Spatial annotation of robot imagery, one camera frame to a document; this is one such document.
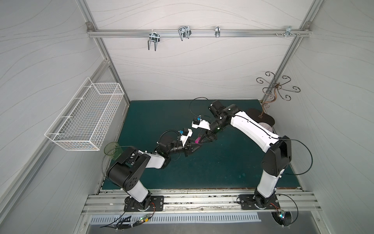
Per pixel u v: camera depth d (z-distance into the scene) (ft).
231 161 2.95
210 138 2.26
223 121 2.00
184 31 2.51
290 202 2.21
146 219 2.25
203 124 2.27
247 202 2.39
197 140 2.49
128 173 1.50
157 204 2.41
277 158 1.51
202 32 2.59
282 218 2.36
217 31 2.56
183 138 2.39
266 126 3.31
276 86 2.83
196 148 2.50
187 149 2.36
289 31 2.51
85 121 2.26
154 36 2.57
